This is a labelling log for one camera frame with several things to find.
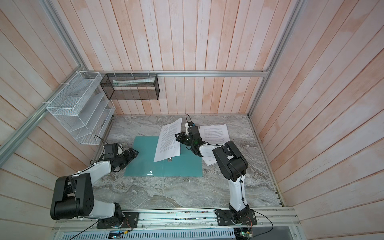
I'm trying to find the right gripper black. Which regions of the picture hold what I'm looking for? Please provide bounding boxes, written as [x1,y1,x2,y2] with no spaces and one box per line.
[175,131,195,148]

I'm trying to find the green file folder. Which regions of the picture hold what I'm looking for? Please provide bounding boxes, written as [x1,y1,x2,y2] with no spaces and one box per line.
[124,137,203,177]

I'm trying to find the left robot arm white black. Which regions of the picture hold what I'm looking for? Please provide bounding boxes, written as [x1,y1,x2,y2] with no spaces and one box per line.
[50,143,139,228]

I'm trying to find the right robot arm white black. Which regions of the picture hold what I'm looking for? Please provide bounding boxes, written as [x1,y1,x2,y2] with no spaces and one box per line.
[175,123,250,224]

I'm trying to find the papers in black basket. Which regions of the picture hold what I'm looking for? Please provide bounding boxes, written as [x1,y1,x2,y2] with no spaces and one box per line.
[112,77,156,88]

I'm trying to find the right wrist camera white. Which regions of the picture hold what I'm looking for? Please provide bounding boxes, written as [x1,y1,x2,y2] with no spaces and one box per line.
[185,122,194,135]

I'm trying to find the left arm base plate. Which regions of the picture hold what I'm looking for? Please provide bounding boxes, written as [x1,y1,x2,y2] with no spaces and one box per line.
[97,212,139,229]

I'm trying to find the white wire mesh rack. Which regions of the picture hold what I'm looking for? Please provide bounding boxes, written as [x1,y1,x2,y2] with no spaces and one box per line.
[47,72,115,145]

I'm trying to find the black mesh wall basket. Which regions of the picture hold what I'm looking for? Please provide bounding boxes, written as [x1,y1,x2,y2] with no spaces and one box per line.
[100,73,160,101]

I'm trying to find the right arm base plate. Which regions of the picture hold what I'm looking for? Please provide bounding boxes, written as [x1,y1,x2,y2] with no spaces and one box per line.
[214,209,258,227]

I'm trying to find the aluminium mounting rail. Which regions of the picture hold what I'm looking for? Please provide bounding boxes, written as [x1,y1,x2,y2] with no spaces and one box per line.
[52,207,301,233]

